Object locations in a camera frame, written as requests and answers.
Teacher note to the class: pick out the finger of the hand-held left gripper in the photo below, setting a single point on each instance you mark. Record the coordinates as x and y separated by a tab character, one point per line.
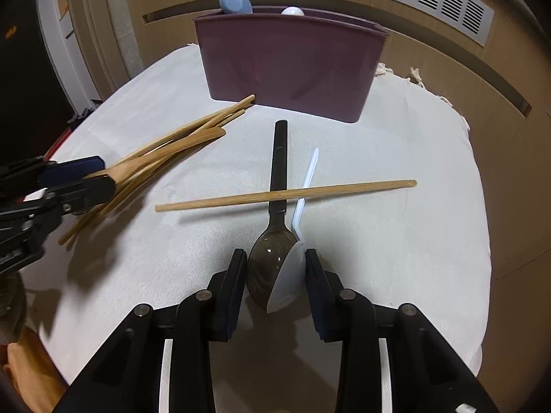
79	167
92	189

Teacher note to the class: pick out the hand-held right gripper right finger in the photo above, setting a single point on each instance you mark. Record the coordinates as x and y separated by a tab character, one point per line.
314	294

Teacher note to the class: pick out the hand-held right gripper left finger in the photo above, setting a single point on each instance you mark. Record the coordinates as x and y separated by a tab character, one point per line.
234	294

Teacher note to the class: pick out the white plastic spoon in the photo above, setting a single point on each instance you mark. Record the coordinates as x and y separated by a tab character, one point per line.
286	279

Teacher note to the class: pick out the wooden spoon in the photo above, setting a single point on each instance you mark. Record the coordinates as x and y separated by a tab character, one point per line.
181	144

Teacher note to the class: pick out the purple plastic utensil container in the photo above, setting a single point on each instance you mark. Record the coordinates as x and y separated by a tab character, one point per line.
284	64

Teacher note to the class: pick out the white tablecloth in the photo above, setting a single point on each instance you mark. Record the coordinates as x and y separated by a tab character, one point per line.
387	245

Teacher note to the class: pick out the blue spoon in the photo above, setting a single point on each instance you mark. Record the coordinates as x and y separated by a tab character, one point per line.
234	2

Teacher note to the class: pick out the white round spoon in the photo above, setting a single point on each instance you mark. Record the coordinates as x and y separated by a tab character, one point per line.
292	10

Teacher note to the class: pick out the white door frame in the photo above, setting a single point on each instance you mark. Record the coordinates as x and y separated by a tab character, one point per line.
56	51

